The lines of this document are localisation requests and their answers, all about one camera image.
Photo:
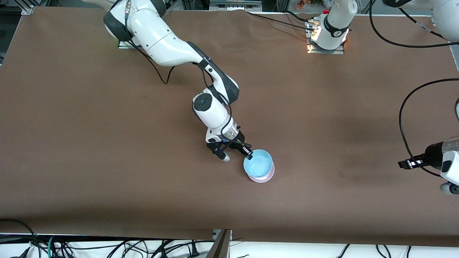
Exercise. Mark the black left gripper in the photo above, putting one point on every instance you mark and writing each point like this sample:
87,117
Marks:
431,158

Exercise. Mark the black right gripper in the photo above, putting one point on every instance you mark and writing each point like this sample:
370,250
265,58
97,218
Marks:
239,139

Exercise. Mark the light blue bowl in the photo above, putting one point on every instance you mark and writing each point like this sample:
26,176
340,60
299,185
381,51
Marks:
259,165

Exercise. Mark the pink bowl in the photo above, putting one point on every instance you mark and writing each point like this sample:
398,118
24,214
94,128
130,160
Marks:
267,178

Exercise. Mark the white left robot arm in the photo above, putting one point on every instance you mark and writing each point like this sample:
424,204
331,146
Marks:
335,21

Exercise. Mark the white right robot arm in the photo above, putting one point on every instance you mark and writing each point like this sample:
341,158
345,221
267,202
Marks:
161,39

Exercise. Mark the brown table cover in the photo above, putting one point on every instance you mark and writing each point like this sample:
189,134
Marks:
107,143

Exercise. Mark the colourful toy pile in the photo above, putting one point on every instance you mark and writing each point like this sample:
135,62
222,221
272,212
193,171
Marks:
312,3

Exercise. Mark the aluminium profile post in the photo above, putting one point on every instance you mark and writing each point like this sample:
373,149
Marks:
220,247

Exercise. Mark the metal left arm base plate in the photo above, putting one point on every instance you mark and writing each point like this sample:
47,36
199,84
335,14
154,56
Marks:
324,51

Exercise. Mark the aluminium frame rail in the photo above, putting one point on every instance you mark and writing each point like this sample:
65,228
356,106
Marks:
233,4

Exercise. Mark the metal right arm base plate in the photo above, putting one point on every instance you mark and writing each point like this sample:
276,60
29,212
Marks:
123,44

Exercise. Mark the metal corner bracket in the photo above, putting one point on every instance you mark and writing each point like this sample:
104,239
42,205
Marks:
28,10

